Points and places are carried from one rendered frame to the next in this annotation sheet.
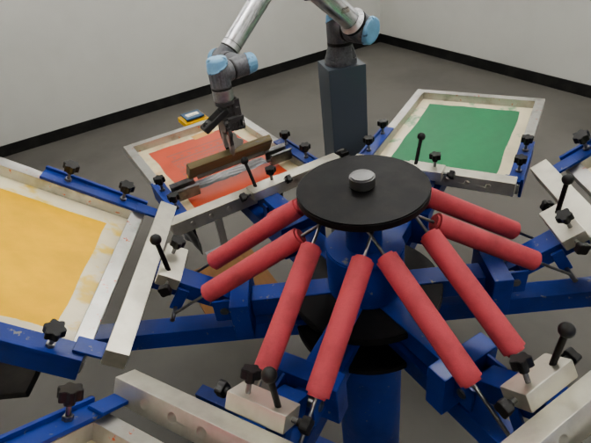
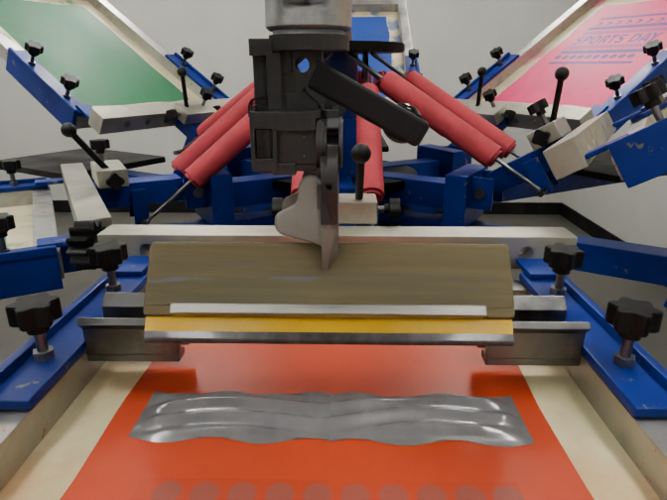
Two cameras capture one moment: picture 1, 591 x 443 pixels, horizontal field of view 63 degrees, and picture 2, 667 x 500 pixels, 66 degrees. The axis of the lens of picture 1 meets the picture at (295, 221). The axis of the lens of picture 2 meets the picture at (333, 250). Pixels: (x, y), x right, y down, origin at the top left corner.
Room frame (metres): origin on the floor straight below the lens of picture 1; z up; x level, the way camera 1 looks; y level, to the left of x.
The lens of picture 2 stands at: (2.12, 0.45, 1.27)
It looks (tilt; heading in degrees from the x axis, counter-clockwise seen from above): 19 degrees down; 208
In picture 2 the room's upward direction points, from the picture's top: straight up
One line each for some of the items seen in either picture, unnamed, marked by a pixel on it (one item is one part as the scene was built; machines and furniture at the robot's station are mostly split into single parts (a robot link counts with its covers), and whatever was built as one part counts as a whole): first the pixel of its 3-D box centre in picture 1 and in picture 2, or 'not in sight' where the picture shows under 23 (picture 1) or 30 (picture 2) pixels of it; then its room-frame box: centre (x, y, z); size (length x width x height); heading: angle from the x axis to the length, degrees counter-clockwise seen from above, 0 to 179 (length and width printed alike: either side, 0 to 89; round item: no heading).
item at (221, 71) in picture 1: (219, 73); not in sight; (1.70, 0.20, 1.39); 0.09 x 0.08 x 0.11; 127
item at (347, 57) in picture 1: (340, 51); not in sight; (2.24, -0.31, 1.25); 0.15 x 0.15 x 0.10
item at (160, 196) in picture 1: (171, 205); (582, 344); (1.54, 0.45, 0.97); 0.30 x 0.05 x 0.07; 27
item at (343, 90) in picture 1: (346, 173); not in sight; (2.24, -0.31, 0.60); 0.18 x 0.18 x 1.20; 10
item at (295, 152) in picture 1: (296, 156); (87, 339); (1.79, -0.04, 0.97); 0.30 x 0.05 x 0.07; 27
